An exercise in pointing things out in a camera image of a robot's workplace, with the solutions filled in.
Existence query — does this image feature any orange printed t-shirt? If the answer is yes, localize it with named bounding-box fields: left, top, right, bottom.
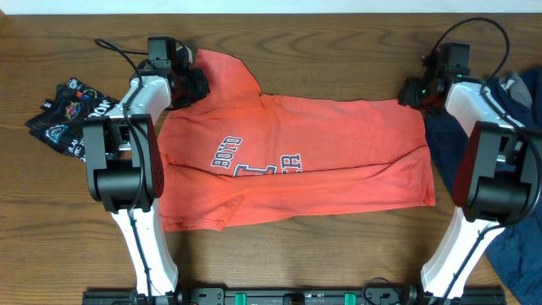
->
left=158, top=49, right=435, bottom=231

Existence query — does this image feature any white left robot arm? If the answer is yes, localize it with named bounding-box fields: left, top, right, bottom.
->
left=83, top=68, right=210, bottom=304

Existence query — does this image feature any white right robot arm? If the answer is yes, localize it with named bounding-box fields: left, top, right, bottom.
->
left=398, top=77, right=541, bottom=304

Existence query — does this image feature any folded black printed t-shirt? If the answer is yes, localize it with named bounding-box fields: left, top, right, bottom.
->
left=25, top=78, right=119, bottom=162

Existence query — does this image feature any navy blue garment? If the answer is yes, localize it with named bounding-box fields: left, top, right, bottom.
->
left=422, top=69, right=541, bottom=303

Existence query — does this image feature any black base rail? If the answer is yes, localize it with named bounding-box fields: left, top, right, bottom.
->
left=81, top=284, right=507, bottom=305

